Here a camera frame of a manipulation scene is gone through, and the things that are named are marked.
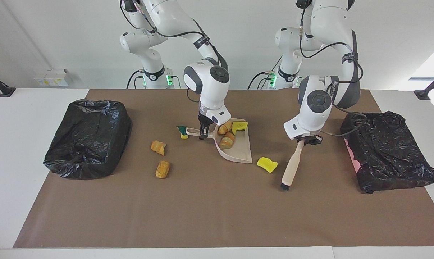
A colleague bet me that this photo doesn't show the pale bread piece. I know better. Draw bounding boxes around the pale bread piece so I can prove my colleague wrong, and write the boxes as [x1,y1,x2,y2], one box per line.
[219,132,236,150]

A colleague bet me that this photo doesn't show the beige hand brush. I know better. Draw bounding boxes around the beige hand brush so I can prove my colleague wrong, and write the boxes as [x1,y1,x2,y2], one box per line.
[280,140,306,190]

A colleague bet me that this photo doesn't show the beige plastic dustpan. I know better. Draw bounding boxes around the beige plastic dustpan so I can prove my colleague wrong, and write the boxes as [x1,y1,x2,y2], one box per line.
[186,119,252,163]

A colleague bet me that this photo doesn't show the brown bread roll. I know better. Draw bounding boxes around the brown bread roll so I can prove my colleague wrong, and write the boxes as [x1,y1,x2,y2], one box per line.
[155,160,170,179]

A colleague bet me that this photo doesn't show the pink bin with black bag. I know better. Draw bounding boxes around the pink bin with black bag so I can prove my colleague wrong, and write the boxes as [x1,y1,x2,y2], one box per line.
[340,111,434,194]

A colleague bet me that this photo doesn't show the bin covered by black bag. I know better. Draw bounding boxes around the bin covered by black bag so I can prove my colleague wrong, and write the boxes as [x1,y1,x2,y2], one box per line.
[43,100,133,180]

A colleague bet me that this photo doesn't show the tan striped croissant piece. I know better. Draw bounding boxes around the tan striped croissant piece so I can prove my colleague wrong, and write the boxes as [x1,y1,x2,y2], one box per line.
[151,140,167,156]

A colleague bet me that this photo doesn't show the brown paper table mat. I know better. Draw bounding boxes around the brown paper table mat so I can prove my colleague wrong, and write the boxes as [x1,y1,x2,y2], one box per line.
[14,89,434,249]

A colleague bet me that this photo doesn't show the black stand leg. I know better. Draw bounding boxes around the black stand leg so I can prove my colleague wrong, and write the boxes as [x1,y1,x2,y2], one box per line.
[414,70,434,100]
[0,69,16,97]

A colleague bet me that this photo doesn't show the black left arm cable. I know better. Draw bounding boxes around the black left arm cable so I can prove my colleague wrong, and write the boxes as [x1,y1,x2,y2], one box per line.
[299,22,367,138]

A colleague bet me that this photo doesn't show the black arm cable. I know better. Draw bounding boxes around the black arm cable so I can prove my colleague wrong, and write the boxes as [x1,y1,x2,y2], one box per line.
[120,0,229,72]
[299,22,367,138]

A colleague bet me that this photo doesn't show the black base cable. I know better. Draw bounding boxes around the black base cable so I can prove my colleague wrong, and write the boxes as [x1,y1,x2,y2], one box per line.
[248,71,275,90]
[126,69,145,89]

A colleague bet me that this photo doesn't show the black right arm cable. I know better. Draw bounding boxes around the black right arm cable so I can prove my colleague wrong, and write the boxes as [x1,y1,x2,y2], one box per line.
[120,0,229,72]

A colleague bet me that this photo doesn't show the white wall box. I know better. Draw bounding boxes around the white wall box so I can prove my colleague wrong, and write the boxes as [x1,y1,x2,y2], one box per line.
[34,69,69,87]

